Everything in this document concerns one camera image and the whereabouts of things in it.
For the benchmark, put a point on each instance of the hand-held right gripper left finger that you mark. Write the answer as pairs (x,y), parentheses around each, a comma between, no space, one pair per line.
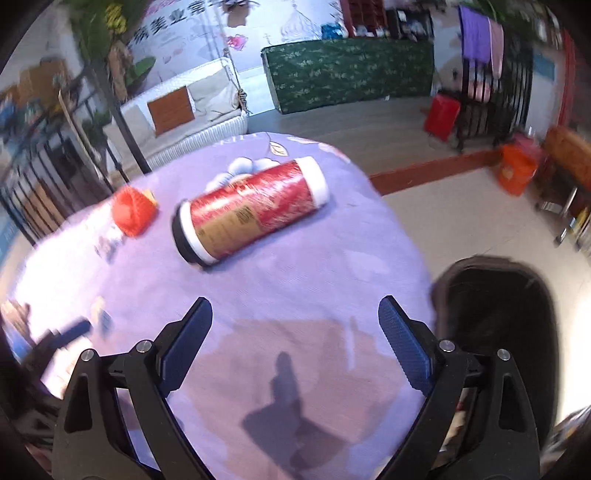
(184,350)

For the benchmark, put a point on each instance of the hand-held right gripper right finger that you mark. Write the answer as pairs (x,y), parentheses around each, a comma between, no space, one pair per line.
(406,350)

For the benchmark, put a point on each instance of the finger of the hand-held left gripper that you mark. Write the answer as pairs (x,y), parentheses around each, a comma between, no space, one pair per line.
(74,330)

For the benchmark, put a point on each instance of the black trash bin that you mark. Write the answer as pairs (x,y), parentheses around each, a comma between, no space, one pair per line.
(498,332)

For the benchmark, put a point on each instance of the red cylindrical canister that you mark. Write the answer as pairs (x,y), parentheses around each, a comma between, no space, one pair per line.
(258,212)

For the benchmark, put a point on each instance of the crumpled clear plastic wrapper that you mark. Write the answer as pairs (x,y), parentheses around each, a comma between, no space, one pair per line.
(108,247)

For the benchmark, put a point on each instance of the purple floral blanket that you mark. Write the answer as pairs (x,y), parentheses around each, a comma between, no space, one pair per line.
(300,286)

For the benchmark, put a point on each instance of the orange pleated paper cup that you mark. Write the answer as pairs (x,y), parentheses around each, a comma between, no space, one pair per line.
(131,210)

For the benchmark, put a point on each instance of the black metal fence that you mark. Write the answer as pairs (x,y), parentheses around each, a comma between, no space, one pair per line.
(46,175)

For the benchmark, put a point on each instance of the orange plastic bucket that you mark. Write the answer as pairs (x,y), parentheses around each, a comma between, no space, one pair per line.
(515,168)

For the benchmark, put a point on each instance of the black stool chrome base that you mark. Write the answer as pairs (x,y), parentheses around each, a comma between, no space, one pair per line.
(561,203)

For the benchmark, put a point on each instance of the white wicker swing sofa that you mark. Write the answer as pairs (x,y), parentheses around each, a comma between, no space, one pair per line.
(217,131)

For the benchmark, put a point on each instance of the red shopping bag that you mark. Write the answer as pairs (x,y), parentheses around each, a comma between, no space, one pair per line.
(442,115)

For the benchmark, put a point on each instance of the orange cushion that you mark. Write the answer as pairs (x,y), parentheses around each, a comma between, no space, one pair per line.
(171,110)

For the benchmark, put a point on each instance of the pink plastic basin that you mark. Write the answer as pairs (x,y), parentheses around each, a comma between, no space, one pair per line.
(528,141)

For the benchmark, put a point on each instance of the stack of cardboard boxes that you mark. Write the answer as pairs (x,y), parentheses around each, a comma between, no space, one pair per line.
(37,83)

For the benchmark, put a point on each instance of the red patterned box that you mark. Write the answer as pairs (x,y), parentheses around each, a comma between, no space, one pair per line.
(565,152)

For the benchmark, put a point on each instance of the black metal rack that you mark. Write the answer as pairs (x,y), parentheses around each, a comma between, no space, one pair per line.
(485,108)

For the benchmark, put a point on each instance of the white cushion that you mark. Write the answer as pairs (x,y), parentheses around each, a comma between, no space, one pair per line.
(212,94)

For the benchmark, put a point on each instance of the green floral mattress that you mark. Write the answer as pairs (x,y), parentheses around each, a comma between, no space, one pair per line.
(351,74)

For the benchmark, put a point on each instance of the green plant yellow flowers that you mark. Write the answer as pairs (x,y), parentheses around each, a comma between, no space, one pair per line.
(111,41)

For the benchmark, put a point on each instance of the red ladder shelf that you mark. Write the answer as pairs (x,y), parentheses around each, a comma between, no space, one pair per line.
(565,78)

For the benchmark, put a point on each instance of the pink towel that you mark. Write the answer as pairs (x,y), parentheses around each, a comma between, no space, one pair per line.
(496,46)

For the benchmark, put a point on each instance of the purple towel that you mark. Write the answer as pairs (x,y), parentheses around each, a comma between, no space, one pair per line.
(475,34)

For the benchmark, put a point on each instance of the black box with picture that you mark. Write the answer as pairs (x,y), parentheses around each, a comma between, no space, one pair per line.
(406,23)

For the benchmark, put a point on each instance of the blue bag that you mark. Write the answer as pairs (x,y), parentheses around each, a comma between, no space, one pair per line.
(332,31)

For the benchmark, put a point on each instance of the wooden cubby shelf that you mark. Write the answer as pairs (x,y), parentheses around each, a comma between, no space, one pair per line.
(364,16)

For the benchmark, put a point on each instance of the green potted plant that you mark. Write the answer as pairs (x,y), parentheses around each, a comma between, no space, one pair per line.
(503,7)

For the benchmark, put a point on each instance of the blue wall sign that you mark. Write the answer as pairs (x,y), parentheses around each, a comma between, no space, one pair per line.
(544,64)

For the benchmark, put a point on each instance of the wall poster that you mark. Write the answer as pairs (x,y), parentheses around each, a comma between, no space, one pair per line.
(277,23)

